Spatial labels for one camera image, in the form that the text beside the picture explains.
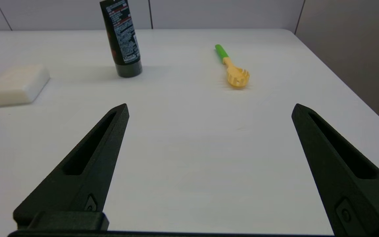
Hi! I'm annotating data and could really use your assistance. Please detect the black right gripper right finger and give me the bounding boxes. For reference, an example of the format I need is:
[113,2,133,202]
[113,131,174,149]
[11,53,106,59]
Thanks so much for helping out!
[291,104,379,235]

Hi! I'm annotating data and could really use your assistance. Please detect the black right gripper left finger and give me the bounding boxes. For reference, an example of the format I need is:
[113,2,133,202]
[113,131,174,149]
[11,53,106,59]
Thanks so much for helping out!
[13,104,130,231]

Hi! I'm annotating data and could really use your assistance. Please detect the white rectangular sponge block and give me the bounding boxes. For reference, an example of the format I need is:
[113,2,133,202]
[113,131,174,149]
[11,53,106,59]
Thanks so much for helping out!
[0,65,51,108]

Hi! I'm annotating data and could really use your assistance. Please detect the black squeeze tube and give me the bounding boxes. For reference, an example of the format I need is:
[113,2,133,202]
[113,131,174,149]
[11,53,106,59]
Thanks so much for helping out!
[99,0,143,78]

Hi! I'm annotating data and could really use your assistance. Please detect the yellow pasta fork green handle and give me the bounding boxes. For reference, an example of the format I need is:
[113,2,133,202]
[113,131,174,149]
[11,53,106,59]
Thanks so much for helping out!
[215,44,250,88]

